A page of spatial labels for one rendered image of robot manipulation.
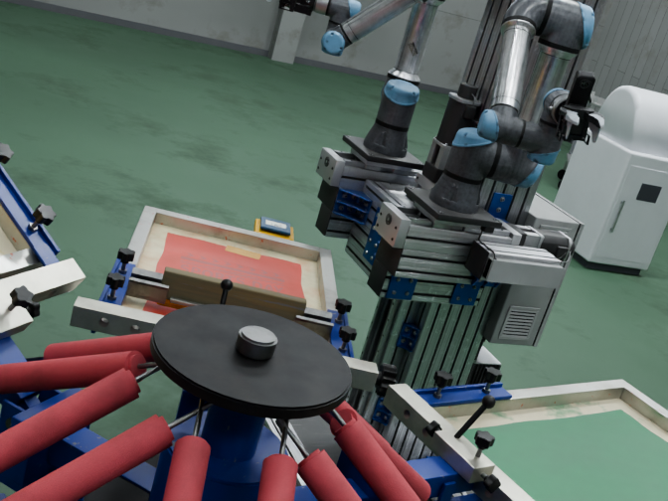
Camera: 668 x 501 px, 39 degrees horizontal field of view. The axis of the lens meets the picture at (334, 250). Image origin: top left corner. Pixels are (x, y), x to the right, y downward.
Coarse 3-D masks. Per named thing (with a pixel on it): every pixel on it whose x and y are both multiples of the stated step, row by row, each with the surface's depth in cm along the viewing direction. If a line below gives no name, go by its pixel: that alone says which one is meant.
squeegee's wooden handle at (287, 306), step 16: (176, 272) 226; (192, 272) 228; (176, 288) 227; (192, 288) 227; (208, 288) 228; (240, 288) 228; (256, 288) 230; (240, 304) 230; (256, 304) 230; (272, 304) 230; (288, 304) 230; (304, 304) 231
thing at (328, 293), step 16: (144, 208) 281; (144, 224) 269; (160, 224) 282; (176, 224) 282; (192, 224) 282; (208, 224) 283; (144, 240) 258; (240, 240) 285; (256, 240) 285; (272, 240) 286; (288, 240) 290; (304, 256) 288; (320, 256) 284; (320, 272) 275; (320, 288) 267
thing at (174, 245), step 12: (168, 240) 272; (180, 240) 275; (192, 240) 277; (168, 252) 263; (180, 252) 266; (192, 252) 268; (204, 252) 270; (216, 252) 273; (228, 252) 275; (168, 264) 255; (156, 312) 227; (168, 312) 229
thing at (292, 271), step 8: (240, 256) 275; (248, 256) 277; (264, 256) 281; (248, 264) 271; (256, 264) 273; (264, 264) 275; (272, 264) 276; (280, 264) 278; (288, 264) 280; (296, 264) 282; (280, 272) 272; (288, 272) 274; (296, 272) 276; (288, 280) 269; (296, 280) 270; (288, 288) 263; (296, 288) 265; (296, 296) 259
